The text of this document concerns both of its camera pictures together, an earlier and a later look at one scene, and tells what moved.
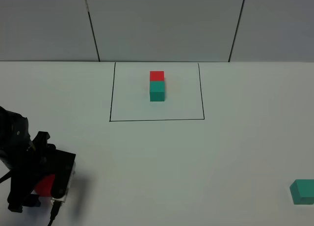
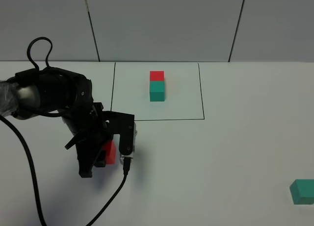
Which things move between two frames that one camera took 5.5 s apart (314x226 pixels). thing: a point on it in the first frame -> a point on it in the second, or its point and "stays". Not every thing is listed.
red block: (44, 188) -> (110, 149)
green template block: (157, 91) stays
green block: (302, 191) stays
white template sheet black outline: (131, 93) stays
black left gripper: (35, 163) -> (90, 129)
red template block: (156, 76) stays
